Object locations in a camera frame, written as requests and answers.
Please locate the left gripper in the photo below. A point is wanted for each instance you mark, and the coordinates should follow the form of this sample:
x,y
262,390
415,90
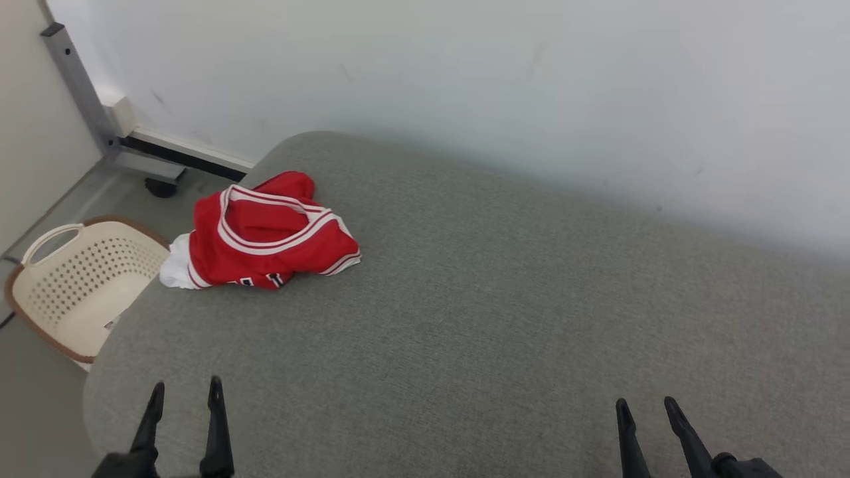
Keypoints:
x,y
129,467

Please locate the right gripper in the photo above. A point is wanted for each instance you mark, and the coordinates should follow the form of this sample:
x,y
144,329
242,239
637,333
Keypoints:
x,y
747,469

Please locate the red jersey with white sleeves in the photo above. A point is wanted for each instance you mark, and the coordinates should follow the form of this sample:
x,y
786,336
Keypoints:
x,y
265,232

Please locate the cream perforated laundry basket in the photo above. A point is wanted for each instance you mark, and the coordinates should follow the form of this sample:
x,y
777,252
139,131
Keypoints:
x,y
80,292

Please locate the black caster wheel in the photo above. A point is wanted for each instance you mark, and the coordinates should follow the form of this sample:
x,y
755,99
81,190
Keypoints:
x,y
161,188

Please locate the grey metal panel stand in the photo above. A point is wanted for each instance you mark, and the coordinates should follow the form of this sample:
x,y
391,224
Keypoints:
x,y
76,73

